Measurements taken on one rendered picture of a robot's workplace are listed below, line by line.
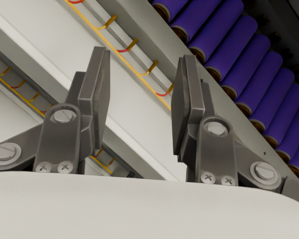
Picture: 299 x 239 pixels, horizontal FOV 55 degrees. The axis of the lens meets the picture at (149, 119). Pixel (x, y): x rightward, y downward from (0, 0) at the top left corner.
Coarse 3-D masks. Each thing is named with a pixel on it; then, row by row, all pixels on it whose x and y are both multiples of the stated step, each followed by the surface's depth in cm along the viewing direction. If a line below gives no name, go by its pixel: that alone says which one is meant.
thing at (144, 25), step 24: (96, 0) 19; (120, 0) 18; (144, 0) 19; (120, 24) 19; (144, 24) 18; (144, 48) 20; (168, 48) 19; (168, 72) 20; (216, 96) 21; (240, 120) 22; (264, 144) 23; (288, 168) 24
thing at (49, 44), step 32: (0, 0) 17; (32, 0) 18; (64, 0) 18; (288, 0) 26; (0, 32) 17; (32, 32) 17; (64, 32) 18; (256, 32) 27; (32, 64) 18; (64, 64) 18; (64, 96) 20; (128, 96) 20; (160, 96) 22; (128, 128) 20; (160, 128) 21; (128, 160) 24; (160, 160) 21
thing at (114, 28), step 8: (88, 0) 19; (88, 8) 19; (96, 8) 19; (96, 16) 19; (104, 16) 19; (112, 24) 19; (112, 32) 20; (120, 32) 20; (120, 40) 20; (128, 40) 20; (136, 48) 20; (136, 56) 20; (144, 56) 20; (144, 64) 20; (152, 72) 21; (160, 72) 21; (160, 80) 21; (168, 80) 21; (168, 88) 21
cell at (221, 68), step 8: (248, 16) 24; (240, 24) 24; (248, 24) 24; (256, 24) 24; (232, 32) 24; (240, 32) 23; (248, 32) 24; (224, 40) 23; (232, 40) 23; (240, 40) 23; (248, 40) 24; (224, 48) 23; (232, 48) 23; (240, 48) 23; (216, 56) 22; (224, 56) 22; (232, 56) 23; (208, 64) 22; (216, 64) 22; (224, 64) 22; (232, 64) 23; (224, 72) 22
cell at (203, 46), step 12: (228, 0) 23; (240, 0) 23; (216, 12) 23; (228, 12) 23; (240, 12) 24; (216, 24) 22; (228, 24) 23; (204, 36) 22; (216, 36) 22; (204, 48) 21
